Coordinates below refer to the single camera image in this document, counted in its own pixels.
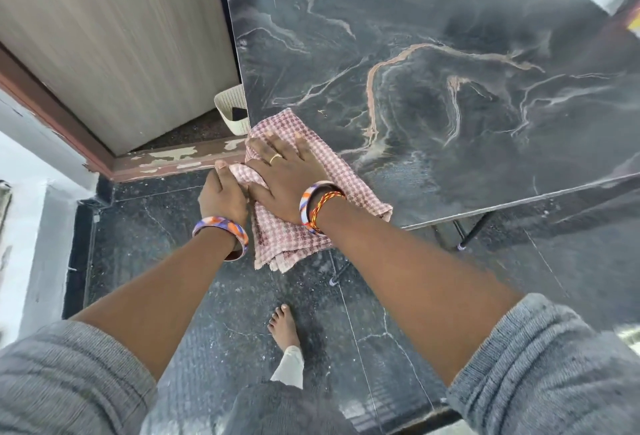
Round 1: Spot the cream plastic basket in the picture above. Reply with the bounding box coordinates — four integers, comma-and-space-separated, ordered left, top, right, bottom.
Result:
214, 83, 250, 136

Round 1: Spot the red-brown door frame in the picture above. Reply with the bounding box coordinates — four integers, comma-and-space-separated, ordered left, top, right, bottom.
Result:
0, 0, 256, 184

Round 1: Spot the person's bare foot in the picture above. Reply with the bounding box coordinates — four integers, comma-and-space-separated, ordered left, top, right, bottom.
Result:
267, 304, 301, 353

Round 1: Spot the grey knitted sweater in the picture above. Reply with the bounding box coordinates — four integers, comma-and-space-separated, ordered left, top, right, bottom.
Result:
0, 294, 640, 435

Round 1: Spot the pink checked cloth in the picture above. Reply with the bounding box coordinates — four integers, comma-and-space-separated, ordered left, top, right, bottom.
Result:
243, 108, 394, 273

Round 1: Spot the person's left forearm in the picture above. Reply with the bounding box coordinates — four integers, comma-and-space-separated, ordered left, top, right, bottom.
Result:
70, 230, 242, 383

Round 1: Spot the person's right hand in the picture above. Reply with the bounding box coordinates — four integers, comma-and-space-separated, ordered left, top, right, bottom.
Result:
245, 132, 332, 225

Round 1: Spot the red yellow thread bracelet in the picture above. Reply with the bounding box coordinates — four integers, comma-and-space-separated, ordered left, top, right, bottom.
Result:
307, 190, 347, 237

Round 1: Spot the white trouser leg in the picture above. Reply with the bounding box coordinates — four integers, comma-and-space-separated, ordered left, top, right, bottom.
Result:
270, 346, 306, 390

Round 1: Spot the person's right forearm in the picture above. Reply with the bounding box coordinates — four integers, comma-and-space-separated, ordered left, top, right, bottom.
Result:
315, 195, 524, 386

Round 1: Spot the black metal table frame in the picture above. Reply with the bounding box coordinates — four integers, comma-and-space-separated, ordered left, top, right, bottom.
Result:
329, 209, 501, 286

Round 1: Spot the person's left hand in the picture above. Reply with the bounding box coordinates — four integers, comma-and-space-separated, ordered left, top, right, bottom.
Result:
198, 160, 250, 228

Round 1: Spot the purple orange bangle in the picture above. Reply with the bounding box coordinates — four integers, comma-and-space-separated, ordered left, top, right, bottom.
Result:
192, 216, 250, 263
299, 181, 342, 228

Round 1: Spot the wooden door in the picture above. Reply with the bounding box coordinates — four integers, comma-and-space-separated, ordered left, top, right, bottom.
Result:
0, 0, 242, 156

